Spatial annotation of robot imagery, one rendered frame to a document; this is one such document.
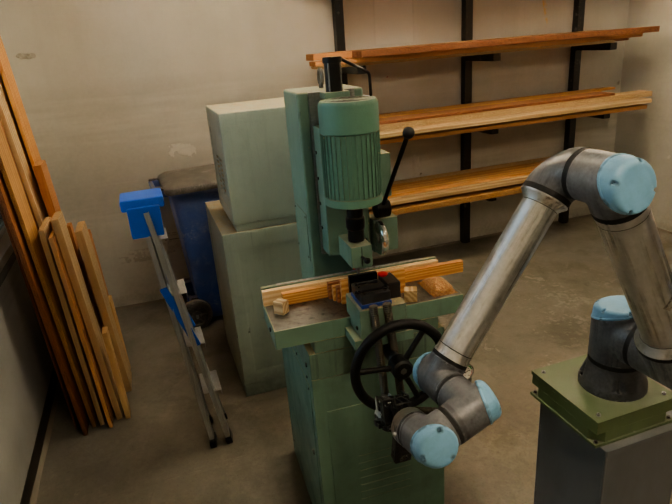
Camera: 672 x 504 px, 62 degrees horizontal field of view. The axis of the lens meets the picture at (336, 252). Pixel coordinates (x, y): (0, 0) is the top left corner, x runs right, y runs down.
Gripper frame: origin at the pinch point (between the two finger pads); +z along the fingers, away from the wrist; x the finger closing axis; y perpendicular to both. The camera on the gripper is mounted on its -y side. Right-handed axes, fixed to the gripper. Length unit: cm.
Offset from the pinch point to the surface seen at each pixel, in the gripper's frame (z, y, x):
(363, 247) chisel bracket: 21.8, 43.7, -8.4
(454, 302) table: 17.0, 22.5, -33.6
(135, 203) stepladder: 80, 72, 60
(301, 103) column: 29, 91, 2
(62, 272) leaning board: 119, 50, 97
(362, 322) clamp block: 6.7, 23.5, -0.3
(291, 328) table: 16.8, 24.0, 18.1
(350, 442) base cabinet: 31.2, -18.0, 2.6
